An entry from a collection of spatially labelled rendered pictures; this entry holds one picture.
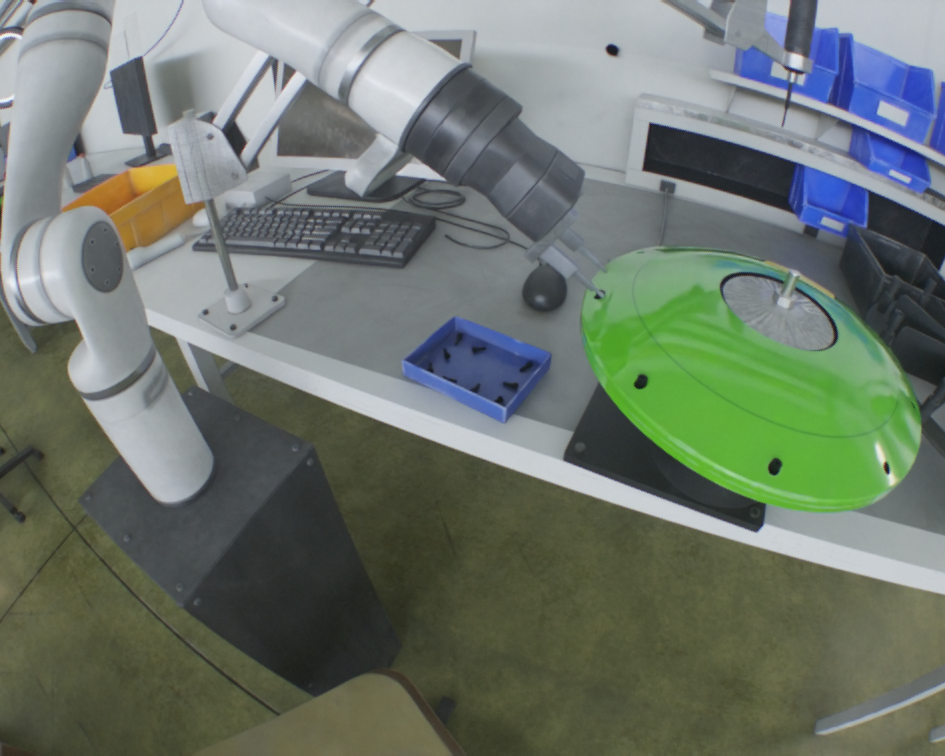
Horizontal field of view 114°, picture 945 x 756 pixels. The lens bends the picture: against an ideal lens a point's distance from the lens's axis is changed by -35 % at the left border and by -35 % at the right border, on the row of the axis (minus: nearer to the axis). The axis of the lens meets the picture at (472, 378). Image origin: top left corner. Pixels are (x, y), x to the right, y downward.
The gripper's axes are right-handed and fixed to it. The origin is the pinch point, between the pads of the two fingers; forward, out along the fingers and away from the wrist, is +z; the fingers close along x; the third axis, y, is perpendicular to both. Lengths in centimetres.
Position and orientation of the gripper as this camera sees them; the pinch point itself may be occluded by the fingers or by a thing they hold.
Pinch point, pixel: (604, 283)
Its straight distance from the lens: 37.0
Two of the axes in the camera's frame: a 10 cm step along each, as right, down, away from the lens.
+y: 5.5, -4.9, -6.7
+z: 7.9, 5.8, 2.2
